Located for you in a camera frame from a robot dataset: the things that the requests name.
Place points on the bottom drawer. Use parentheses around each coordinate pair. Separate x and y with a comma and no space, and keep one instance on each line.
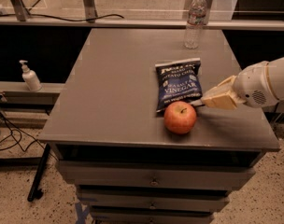
(147,216)

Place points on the clear plastic water bottle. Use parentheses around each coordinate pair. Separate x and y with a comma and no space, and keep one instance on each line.
(195,23)

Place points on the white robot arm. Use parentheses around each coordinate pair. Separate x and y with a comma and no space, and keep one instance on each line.
(277,78)

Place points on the metal frame post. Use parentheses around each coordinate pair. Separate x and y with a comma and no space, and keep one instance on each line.
(20,10)
(90,10)

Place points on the drawer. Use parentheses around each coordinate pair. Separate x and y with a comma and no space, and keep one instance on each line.
(152,200)
(146,175)
(147,216)

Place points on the red apple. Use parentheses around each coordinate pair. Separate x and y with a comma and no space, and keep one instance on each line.
(179,117)

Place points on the top drawer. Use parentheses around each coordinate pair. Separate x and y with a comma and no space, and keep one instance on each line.
(146,175)

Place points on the grey drawer cabinet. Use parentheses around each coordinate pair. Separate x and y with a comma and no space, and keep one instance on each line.
(107,109)

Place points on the blue tape on floor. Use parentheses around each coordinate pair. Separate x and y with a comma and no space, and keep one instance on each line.
(83,213)

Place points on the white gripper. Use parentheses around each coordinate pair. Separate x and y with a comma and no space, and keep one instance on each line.
(253,85)

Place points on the metal frame post middle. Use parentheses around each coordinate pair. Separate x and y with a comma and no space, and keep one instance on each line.
(90,10)

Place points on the black stand leg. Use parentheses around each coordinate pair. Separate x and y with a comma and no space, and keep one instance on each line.
(35,191)

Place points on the metal frame post left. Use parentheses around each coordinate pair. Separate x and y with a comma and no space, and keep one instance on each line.
(20,10)

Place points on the white pump dispenser bottle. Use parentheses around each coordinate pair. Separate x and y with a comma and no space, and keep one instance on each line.
(29,76)

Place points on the blue chip bag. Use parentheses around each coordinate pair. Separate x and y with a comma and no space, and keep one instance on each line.
(178,81)

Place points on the middle drawer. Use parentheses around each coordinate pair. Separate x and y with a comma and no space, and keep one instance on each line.
(152,200)

